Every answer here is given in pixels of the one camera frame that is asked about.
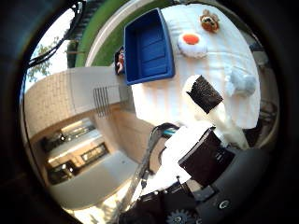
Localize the metal floor grate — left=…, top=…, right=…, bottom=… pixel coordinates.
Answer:
left=93, top=86, right=110, bottom=118

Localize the black overhead cable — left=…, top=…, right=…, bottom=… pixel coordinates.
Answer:
left=27, top=0, right=83, bottom=68

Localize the person in black clothes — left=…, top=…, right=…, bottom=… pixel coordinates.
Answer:
left=114, top=46, right=126, bottom=76

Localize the grey plush toy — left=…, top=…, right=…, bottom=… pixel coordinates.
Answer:
left=224, top=69, right=258, bottom=97

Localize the blue plastic container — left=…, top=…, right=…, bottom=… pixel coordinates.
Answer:
left=123, top=7, right=176, bottom=87

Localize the brown animal plush toy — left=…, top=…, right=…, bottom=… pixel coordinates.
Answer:
left=199, top=8, right=221, bottom=34

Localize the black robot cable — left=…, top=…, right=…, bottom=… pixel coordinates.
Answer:
left=116, top=122, right=181, bottom=218

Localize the white striped tablecloth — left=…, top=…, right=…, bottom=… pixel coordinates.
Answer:
left=130, top=3, right=263, bottom=130

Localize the fried egg plush toy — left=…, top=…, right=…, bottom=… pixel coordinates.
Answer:
left=177, top=31, right=208, bottom=59

